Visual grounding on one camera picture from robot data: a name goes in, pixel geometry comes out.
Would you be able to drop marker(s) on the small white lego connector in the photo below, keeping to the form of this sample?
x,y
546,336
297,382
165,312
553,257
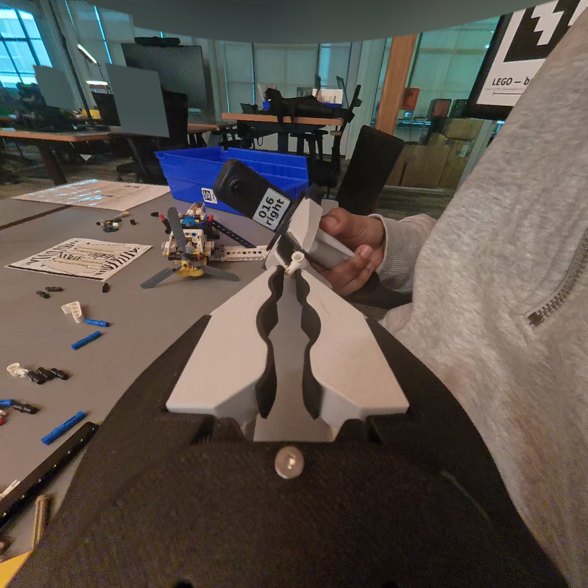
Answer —
x,y
297,262

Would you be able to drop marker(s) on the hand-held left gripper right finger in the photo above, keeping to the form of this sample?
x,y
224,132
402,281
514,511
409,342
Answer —
x,y
363,367

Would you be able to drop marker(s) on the small black lego parts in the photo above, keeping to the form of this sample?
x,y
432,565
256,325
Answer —
x,y
110,224

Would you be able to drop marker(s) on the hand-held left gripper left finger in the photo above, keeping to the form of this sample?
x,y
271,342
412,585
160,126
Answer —
x,y
216,367

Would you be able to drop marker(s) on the blue plastic bin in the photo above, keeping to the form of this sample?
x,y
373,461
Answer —
x,y
193,170

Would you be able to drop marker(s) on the black office chair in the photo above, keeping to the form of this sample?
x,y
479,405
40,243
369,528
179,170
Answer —
x,y
367,170

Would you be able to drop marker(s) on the standing desk with wooden top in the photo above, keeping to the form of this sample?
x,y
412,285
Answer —
x,y
275,119

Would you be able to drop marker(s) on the person's right forearm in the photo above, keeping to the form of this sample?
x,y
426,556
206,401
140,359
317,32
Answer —
x,y
404,252

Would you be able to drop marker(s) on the pile of white yellow lego parts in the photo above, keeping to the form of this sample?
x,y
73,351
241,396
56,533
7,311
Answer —
x,y
11,567

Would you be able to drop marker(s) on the black equipment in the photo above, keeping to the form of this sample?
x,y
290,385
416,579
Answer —
x,y
298,105

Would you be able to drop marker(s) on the zebra sticker sheet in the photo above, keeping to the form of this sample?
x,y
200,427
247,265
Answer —
x,y
69,259

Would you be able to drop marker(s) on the tan lego axle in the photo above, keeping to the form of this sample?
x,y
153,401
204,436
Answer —
x,y
42,519

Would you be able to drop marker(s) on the white printed paper sheet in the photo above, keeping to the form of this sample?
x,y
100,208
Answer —
x,y
92,193

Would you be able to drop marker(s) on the person's right hand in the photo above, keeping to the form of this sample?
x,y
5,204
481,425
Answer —
x,y
363,229

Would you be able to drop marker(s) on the black framed sign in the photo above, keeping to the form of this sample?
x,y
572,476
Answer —
x,y
519,46

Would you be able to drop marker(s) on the long wooden table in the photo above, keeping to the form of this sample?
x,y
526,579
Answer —
x,y
46,135

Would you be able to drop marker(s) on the black flat monitor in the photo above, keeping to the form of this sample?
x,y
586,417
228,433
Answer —
x,y
188,69

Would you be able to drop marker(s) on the lego helicopter model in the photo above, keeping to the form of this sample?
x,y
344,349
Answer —
x,y
188,243

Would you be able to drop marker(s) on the black lego rotor blade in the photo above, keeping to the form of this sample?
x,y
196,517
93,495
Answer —
x,y
46,464

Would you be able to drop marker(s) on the stack of cardboard boxes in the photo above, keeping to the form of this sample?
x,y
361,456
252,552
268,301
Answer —
x,y
427,165

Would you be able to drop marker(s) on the loose small lego pieces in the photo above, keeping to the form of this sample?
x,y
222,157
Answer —
x,y
46,374

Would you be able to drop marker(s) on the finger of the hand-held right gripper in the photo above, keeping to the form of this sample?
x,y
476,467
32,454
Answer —
x,y
285,248

